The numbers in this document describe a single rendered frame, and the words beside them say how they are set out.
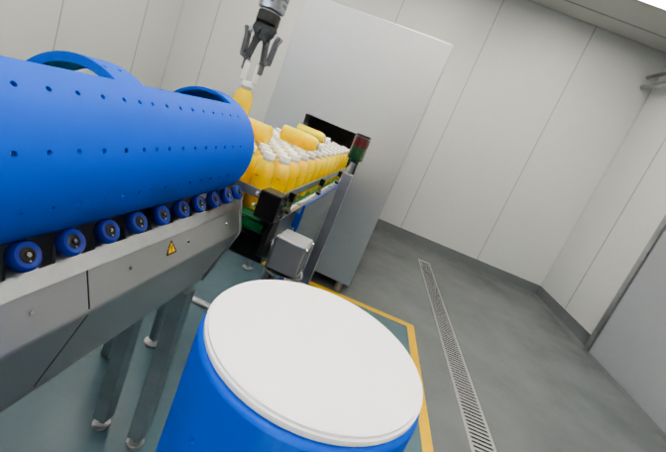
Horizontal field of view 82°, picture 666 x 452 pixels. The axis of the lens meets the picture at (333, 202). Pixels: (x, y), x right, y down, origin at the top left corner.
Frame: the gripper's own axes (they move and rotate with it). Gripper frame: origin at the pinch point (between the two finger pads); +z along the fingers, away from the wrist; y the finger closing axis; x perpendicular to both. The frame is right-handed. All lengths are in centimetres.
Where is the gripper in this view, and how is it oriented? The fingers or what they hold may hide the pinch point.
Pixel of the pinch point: (251, 72)
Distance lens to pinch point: 139.2
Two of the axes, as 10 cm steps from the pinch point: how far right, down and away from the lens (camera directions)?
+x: 2.1, -1.4, 9.7
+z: -3.6, 9.1, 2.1
